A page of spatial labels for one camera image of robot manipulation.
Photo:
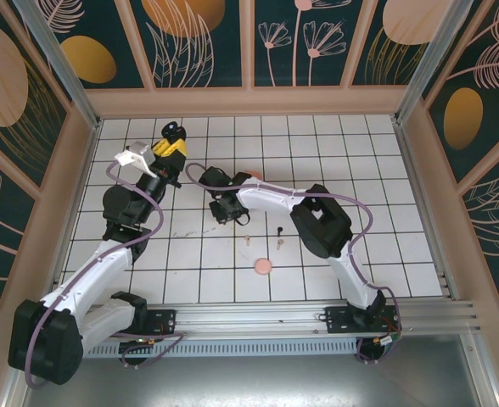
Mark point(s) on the coral pink oblong charging case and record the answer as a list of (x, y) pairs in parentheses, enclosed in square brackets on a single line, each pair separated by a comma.
[(256, 174)]

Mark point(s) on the pale pink round charging case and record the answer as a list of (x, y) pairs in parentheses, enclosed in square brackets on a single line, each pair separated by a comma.
[(262, 266)]

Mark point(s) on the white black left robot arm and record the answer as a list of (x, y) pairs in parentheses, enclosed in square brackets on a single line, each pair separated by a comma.
[(96, 267)]

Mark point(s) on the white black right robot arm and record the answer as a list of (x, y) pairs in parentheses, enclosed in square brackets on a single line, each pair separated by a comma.
[(275, 199)]

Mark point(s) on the grey metal sheet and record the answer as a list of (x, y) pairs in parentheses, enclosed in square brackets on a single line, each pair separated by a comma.
[(253, 381)]

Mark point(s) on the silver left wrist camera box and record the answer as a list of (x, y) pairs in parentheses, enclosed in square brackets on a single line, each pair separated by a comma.
[(137, 152)]

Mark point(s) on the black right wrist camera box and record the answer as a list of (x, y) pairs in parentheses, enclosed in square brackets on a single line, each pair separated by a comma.
[(213, 178)]

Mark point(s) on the aluminium table side rail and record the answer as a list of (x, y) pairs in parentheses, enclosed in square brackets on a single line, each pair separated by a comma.
[(410, 169), (86, 169)]

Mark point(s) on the wall panel orange circle leaves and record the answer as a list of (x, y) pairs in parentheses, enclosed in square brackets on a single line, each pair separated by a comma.
[(181, 42)]

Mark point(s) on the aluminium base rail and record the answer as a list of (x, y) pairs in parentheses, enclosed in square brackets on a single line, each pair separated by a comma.
[(253, 318)]

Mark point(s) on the wall panel orange oval fern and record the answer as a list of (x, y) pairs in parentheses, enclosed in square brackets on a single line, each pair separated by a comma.
[(487, 85), (88, 59)]

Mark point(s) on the aluminium frame post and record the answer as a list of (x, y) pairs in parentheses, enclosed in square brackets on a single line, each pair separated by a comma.
[(430, 63), (60, 63)]

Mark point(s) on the wall panel pink flowers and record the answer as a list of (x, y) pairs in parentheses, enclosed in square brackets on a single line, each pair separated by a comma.
[(296, 51)]

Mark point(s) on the wall panel pale circle grass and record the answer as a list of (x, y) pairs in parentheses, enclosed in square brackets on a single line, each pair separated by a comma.
[(3, 85), (385, 51)]

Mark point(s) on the aluminium frame bar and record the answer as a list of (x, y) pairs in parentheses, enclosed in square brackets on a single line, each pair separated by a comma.
[(12, 398), (483, 377)]

